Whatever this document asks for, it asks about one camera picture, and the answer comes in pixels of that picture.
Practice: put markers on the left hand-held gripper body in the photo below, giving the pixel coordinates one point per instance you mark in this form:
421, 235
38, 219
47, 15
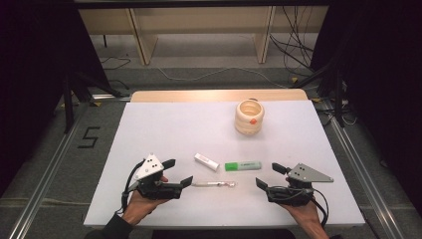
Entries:
149, 167

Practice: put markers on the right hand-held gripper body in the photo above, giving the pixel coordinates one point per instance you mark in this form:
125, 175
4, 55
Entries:
292, 195

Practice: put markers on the green highlighter pen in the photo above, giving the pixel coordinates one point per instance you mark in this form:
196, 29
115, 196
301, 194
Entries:
242, 166

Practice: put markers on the cream ribbed pen holder cup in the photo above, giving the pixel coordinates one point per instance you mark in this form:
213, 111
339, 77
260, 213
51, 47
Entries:
249, 124

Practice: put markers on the person's right hand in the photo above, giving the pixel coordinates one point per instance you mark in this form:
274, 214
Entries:
307, 214

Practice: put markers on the person's left hand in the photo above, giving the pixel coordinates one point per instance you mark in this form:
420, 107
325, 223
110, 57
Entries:
139, 207

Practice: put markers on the white eraser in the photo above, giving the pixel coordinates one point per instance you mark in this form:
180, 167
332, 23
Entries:
206, 162

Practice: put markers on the white table mat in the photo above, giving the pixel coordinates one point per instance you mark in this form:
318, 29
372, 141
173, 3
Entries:
185, 132

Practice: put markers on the black tripod stand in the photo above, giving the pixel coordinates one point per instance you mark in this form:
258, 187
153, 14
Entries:
68, 106
338, 99

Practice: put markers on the black curtain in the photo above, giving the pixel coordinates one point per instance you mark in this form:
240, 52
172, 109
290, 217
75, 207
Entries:
384, 83
33, 83

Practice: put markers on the light wooden bench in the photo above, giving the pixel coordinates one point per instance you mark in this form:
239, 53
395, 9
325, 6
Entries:
199, 20

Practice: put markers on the aluminium floor rail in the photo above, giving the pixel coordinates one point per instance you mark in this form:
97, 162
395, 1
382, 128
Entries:
43, 186
368, 179

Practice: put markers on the short aluminium rail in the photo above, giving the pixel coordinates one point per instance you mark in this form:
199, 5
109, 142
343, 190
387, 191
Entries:
111, 97

